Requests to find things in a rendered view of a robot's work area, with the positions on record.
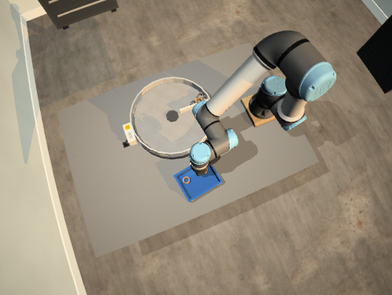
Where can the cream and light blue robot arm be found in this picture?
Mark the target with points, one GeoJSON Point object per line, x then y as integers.
{"type": "Point", "coordinates": [308, 77]}

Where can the blue plastic crate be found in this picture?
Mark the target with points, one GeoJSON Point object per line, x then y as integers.
{"type": "Point", "coordinates": [197, 185]}

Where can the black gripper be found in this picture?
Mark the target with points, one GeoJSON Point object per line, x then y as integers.
{"type": "Point", "coordinates": [201, 171]}

